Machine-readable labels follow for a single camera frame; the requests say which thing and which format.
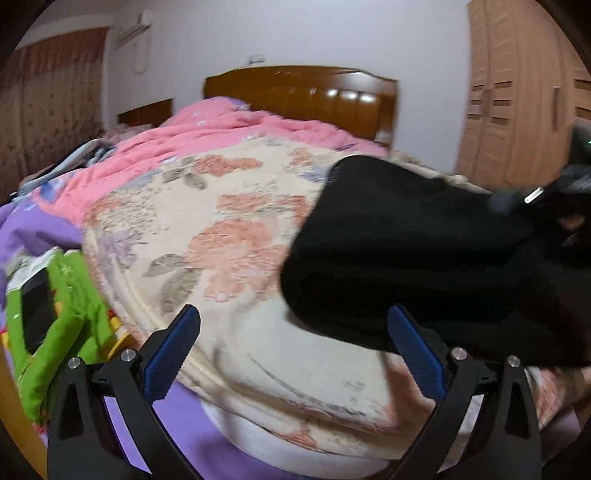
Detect green printed cloth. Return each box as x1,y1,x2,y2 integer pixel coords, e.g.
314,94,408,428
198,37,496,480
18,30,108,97
4,249,117,426

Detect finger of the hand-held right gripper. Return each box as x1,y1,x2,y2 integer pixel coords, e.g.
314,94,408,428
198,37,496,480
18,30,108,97
488,185,555,217

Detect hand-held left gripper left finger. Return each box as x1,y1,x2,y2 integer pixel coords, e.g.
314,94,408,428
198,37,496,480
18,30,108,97
46,304,202,480

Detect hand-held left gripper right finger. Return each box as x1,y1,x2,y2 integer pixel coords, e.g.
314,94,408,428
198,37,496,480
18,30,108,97
387,304,543,480

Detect purple bed sheet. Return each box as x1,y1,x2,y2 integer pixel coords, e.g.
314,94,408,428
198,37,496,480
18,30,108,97
0,200,287,480

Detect white air conditioner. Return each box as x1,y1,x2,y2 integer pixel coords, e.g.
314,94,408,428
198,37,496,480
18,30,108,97
115,11,153,45

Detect floral cream blanket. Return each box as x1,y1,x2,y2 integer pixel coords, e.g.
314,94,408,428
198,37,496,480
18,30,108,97
81,134,583,462

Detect small wooden headboard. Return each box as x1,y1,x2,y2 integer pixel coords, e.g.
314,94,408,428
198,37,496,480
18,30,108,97
117,98,175,128

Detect black phone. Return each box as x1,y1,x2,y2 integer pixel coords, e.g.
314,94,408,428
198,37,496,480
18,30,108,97
21,268,59,354

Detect brown patterned curtain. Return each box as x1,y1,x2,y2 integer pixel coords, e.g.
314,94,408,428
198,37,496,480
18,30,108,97
0,27,112,204

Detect black pants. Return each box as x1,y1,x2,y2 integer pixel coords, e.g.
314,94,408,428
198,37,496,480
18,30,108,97
280,154,591,370

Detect grey clothing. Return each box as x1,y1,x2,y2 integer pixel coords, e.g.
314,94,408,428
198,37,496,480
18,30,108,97
28,138,116,186

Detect person's legs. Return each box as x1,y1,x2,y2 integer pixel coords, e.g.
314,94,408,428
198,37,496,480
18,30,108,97
539,401,583,480

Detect pink quilt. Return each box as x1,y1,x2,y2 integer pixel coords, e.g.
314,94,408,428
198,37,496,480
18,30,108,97
32,96,393,222

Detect wooden bed headboard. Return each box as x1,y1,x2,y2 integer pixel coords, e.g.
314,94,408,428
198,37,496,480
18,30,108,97
204,65,399,148

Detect light wooden wardrobe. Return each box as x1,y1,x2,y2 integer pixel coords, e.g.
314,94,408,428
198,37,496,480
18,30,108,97
455,0,591,190

